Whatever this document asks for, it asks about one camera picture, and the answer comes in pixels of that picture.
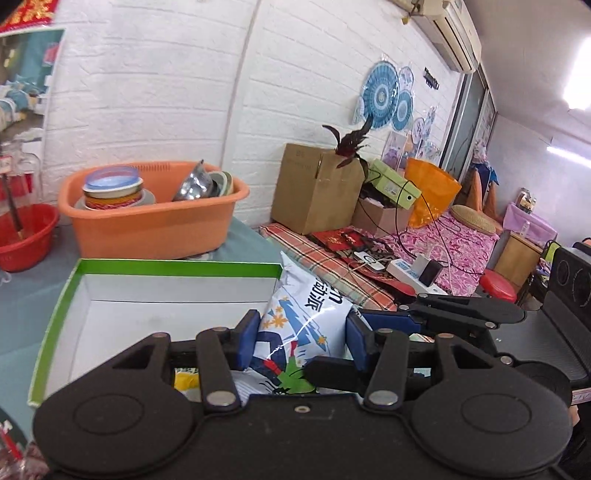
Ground red envelope packets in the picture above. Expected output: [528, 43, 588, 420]
[308, 227, 368, 252]

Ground pink floral bedsheet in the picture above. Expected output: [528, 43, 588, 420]
[353, 212, 500, 296]

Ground white power strip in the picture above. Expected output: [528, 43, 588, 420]
[387, 258, 447, 295]

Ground dark red leaf plant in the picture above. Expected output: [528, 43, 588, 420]
[322, 113, 374, 178]

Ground white air conditioner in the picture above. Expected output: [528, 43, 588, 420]
[394, 0, 482, 74]

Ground plaid bed mat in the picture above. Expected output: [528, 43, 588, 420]
[259, 223, 415, 311]

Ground red plastic basket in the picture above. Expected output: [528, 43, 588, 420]
[0, 203, 59, 273]

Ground brown cardboard box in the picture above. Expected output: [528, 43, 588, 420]
[270, 143, 365, 235]

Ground stacked bowls with lid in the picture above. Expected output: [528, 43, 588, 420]
[75, 166, 155, 211]

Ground bedroom photo poster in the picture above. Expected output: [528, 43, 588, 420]
[1, 29, 65, 142]

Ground red round stool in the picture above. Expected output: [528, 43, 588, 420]
[479, 269, 517, 303]

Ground glass pitcher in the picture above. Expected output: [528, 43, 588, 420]
[1, 139, 42, 232]

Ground yellow snack bag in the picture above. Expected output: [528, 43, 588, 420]
[174, 368, 201, 402]

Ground orange plastic bag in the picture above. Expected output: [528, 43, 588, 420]
[405, 158, 461, 229]

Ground small open cardboard box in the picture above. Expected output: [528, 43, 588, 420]
[352, 198, 414, 238]

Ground stainless steel bowl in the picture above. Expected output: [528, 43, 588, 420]
[173, 160, 214, 201]

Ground red fu wall hanging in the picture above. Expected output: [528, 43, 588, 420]
[1, 0, 59, 33]

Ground orange plastic basin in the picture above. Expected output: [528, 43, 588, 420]
[58, 161, 249, 260]

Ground blue paper fan decoration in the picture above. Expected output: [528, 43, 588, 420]
[361, 61, 399, 129]

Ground green cardboard box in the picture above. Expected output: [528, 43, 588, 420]
[28, 259, 281, 408]

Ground green shoe box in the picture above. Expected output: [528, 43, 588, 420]
[367, 160, 422, 210]

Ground white blue chip bag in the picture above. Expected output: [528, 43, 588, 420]
[232, 254, 353, 402]

